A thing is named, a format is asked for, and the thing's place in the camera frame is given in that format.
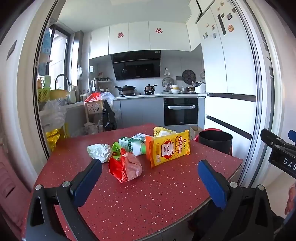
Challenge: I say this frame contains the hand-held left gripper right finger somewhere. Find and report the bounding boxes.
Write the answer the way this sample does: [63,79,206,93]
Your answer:
[192,159,275,241]

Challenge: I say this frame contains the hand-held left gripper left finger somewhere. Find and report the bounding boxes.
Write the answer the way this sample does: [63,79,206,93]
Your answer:
[25,159,103,241]

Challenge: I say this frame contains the pale snack wrapper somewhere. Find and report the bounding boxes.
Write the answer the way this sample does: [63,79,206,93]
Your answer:
[87,144,113,163]

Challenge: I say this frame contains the red snack bag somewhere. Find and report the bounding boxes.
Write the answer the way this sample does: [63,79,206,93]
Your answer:
[109,152,143,184]

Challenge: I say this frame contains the black trash bin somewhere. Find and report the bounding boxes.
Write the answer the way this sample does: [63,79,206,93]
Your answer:
[198,131,233,154]

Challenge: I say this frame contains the green wrapper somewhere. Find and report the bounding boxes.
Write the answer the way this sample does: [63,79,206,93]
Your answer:
[112,142,127,160]

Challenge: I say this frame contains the yellow packet with red print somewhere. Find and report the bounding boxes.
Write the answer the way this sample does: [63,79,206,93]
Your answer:
[145,130,191,168]

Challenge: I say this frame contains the green and white milk carton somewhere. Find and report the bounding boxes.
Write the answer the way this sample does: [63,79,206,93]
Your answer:
[118,137,147,156]

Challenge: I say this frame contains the yellow foam fruit net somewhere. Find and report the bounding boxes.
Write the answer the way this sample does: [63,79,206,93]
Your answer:
[153,126,176,137]

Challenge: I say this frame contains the person's right hand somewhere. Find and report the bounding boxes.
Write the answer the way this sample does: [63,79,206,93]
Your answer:
[284,183,296,215]

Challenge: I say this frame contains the gold foil bag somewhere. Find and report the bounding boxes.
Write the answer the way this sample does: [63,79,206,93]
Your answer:
[45,128,66,151]

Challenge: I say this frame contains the cardboard box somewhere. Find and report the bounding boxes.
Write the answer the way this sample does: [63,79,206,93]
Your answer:
[190,126,204,138]

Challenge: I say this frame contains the black plastic bag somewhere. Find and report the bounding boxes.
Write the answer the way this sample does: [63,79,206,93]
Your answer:
[102,99,117,131]

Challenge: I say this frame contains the clear plastic bag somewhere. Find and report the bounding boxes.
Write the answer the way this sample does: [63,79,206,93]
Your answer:
[40,98,68,133]

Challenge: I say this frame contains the pink chair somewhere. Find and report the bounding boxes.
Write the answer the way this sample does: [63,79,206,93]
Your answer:
[0,148,31,233]

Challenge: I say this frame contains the white refrigerator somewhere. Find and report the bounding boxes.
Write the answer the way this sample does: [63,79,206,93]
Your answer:
[196,0,258,149]

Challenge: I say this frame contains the black built-in oven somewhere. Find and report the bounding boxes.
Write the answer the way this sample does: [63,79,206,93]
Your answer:
[163,97,199,127]

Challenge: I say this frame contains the white rice cooker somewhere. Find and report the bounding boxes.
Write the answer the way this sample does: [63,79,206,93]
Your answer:
[194,81,206,94]

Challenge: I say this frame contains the yellow basin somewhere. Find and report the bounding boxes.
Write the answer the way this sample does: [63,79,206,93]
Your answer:
[49,89,70,101]

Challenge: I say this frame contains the green plastic basket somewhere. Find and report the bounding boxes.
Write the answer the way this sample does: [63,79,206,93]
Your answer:
[37,87,52,104]

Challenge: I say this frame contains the black wok with lid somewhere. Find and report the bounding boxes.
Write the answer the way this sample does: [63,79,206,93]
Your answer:
[115,85,137,96]

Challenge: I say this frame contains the dark round hanging pan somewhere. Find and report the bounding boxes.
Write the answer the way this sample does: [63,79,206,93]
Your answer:
[182,69,197,84]

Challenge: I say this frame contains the kitchen faucet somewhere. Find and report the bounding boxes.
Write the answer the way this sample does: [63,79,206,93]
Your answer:
[55,74,72,92]

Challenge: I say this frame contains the group of fridge magnets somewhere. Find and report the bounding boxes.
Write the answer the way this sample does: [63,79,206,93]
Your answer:
[203,1,237,40]

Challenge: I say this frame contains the black range hood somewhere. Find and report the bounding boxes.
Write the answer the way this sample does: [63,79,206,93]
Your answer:
[110,49,162,81]

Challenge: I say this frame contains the blue hanging cloth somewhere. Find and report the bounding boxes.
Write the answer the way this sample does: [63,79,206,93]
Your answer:
[43,27,51,55]

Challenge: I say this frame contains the wall switch panel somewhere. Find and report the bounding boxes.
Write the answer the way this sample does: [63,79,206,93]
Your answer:
[7,40,18,61]

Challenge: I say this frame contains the white wall cabinets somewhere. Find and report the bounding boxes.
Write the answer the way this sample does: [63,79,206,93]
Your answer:
[89,21,201,60]

